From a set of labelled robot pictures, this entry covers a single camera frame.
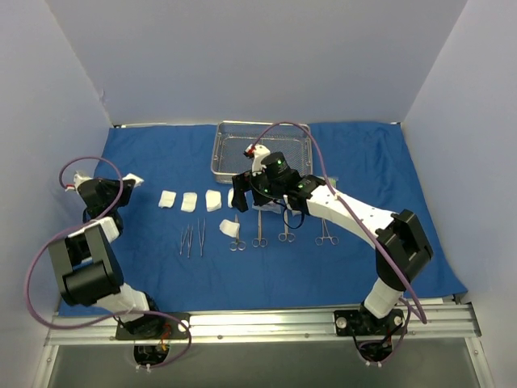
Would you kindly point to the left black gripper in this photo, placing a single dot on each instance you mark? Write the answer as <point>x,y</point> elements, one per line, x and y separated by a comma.
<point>117,187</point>

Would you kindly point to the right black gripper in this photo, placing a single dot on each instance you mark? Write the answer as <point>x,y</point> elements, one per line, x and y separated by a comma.
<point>245,183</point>

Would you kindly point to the peach gauze pack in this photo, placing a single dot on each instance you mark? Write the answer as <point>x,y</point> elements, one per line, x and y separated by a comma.
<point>269,207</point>

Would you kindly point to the white gauze pad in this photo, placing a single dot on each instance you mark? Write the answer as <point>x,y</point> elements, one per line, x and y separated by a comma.
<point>167,199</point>
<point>189,202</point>
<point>229,228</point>
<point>135,180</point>

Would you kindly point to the straight steel scissors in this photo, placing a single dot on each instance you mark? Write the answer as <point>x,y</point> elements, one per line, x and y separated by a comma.
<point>259,240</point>

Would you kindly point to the white gauze roll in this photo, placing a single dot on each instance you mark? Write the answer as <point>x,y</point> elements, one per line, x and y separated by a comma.
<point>213,200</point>
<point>230,198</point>

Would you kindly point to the steel mesh instrument tray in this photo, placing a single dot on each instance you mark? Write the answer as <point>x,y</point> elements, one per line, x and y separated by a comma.
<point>233,137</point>

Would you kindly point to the cream gauze pack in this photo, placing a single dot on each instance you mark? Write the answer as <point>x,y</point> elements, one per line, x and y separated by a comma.
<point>333,181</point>

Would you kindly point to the steel surgical scissors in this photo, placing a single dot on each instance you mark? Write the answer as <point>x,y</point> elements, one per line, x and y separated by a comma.
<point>286,235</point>

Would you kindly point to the steel hemostat clamp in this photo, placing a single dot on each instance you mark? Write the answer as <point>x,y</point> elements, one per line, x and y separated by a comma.
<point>326,236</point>

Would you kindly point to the white gauze pad front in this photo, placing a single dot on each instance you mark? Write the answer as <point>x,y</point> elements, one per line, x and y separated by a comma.
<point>189,202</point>

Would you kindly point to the steel tweezers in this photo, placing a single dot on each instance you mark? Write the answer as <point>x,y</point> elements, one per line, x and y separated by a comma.
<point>201,227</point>
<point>183,238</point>
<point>189,238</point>

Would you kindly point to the blue surgical drape cloth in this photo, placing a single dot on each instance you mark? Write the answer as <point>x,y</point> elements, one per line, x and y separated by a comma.
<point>371,162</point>

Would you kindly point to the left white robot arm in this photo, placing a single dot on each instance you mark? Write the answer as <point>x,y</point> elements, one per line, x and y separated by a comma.
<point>84,264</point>

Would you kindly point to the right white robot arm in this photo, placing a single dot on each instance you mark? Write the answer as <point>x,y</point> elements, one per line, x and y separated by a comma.
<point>401,245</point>

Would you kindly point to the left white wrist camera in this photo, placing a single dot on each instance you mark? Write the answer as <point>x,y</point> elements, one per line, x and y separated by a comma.
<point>79,178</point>

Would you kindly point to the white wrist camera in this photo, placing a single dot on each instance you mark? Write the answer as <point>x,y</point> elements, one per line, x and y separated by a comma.
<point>79,178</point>
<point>257,154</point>

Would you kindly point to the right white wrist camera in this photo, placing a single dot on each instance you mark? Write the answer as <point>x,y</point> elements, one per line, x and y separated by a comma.
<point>257,154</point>

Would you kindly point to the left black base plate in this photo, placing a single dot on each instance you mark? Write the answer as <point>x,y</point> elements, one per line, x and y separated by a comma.
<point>169,325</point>

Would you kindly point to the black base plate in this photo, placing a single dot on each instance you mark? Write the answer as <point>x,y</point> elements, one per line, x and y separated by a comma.
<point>361,322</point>
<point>169,325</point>

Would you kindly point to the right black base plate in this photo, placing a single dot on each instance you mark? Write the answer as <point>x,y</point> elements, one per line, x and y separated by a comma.
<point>361,322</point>

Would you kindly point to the aluminium front rail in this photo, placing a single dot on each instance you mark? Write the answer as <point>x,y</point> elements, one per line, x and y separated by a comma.
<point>274,326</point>

